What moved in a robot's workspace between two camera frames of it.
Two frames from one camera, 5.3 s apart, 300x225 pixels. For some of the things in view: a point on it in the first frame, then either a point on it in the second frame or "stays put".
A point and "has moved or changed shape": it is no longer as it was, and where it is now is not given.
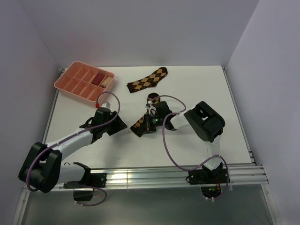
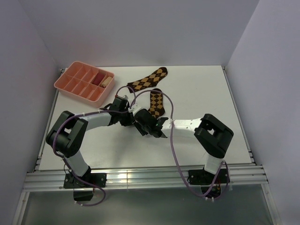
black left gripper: [118, 125] → [129, 122]
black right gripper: [150, 127] → [137, 125]
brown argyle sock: [150, 81] stays put
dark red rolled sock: [99, 78] stays put
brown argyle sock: [140, 126] has moved or changed shape
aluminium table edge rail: [238, 115] stays put
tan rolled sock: [106, 82] stays put
